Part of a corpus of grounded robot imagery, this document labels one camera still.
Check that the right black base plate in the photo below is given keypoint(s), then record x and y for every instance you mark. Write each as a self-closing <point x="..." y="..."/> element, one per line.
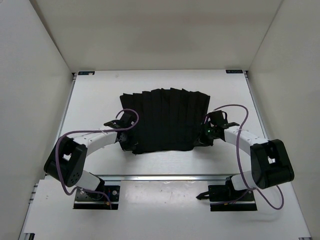
<point x="224" y="198"/>

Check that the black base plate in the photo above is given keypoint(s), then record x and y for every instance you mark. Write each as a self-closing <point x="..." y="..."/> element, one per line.
<point x="224" y="198"/>
<point x="84" y="200"/>

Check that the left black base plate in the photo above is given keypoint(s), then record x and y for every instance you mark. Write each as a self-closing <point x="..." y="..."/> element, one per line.
<point x="84" y="200"/>

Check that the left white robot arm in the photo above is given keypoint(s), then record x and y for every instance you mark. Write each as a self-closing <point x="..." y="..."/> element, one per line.
<point x="67" y="159"/>

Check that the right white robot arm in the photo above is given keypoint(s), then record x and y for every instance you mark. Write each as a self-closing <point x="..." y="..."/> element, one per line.
<point x="269" y="160"/>

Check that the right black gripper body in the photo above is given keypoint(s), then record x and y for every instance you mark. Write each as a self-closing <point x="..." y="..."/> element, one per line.
<point x="207" y="136"/>

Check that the corner label sticker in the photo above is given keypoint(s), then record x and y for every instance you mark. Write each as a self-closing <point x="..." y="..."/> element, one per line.
<point x="86" y="73"/>
<point x="234" y="71"/>

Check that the aluminium table rail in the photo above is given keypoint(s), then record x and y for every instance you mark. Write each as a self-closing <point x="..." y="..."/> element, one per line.
<point x="162" y="177"/>

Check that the right corner label sticker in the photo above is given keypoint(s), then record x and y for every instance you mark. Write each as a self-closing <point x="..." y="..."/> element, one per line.
<point x="234" y="71"/>

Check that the left corner label sticker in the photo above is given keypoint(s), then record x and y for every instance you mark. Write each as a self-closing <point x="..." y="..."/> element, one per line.
<point x="86" y="73"/>

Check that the black skirt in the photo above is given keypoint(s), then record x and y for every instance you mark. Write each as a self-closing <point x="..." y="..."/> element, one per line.
<point x="169" y="119"/>

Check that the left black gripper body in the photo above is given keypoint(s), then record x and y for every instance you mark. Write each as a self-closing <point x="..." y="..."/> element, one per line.
<point x="128" y="142"/>

